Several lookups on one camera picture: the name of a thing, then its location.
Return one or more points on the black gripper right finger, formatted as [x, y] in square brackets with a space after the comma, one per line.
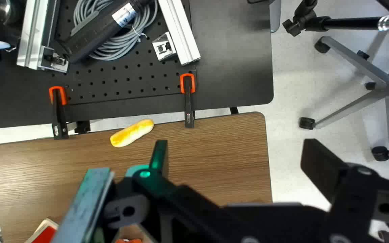
[157, 159]

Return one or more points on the teal padded gripper left finger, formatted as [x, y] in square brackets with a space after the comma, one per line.
[84, 207]

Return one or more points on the yellow banana shaped object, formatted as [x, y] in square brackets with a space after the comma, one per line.
[131, 132]

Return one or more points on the small orange object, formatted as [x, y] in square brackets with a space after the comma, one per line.
[128, 240]

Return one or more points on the wooden box with red front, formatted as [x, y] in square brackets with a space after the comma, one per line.
[44, 232]

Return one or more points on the black perforated board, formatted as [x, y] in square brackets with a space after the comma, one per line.
[127, 78]

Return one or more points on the black and white tag marker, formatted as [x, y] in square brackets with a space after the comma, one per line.
[163, 46]

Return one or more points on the black box with white label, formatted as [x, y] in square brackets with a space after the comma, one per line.
[94, 33]

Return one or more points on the grey office chair base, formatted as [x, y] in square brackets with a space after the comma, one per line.
[361, 62]

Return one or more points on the black tripod stand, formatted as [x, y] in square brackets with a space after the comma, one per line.
[338, 22]

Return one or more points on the aluminium extrusion post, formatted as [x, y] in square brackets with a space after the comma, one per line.
[34, 35]
[181, 31]

